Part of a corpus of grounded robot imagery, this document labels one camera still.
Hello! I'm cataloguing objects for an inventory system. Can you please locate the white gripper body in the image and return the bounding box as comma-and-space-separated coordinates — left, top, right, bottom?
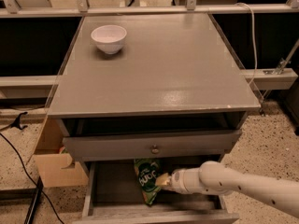
170, 169, 188, 194

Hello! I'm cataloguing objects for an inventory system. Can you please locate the green rice chip bag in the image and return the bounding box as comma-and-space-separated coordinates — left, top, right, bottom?
134, 159, 161, 205

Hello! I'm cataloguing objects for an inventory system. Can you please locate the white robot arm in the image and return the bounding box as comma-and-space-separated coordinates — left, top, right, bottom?
155, 161, 299, 217

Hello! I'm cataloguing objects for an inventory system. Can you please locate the round metal drawer knob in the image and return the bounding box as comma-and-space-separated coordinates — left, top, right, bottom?
151, 146, 160, 154

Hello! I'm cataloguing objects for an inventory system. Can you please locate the grey top drawer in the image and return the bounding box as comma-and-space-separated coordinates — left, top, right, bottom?
63, 130, 241, 161

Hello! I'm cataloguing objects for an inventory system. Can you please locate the grey open middle drawer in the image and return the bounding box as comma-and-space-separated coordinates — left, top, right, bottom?
73, 157, 239, 224

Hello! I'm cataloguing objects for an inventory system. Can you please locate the grey wooden drawer cabinet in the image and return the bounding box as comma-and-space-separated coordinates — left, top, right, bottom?
47, 13, 262, 179

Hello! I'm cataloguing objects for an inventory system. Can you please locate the cardboard box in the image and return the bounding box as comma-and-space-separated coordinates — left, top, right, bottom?
33, 119, 88, 188

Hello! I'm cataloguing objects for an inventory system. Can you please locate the white ceramic bowl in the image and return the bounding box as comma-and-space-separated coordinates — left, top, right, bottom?
91, 25, 127, 54

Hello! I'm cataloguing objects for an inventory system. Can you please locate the black clamp on floor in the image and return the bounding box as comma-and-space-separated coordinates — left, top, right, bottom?
0, 112, 27, 132

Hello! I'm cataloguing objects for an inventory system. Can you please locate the metal railing frame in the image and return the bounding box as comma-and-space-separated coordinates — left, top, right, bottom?
0, 0, 299, 91

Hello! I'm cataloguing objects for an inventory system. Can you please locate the black floor cable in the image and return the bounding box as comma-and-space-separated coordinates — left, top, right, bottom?
0, 132, 65, 224

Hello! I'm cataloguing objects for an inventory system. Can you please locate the white hanging cable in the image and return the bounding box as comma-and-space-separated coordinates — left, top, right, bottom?
235, 2, 259, 87

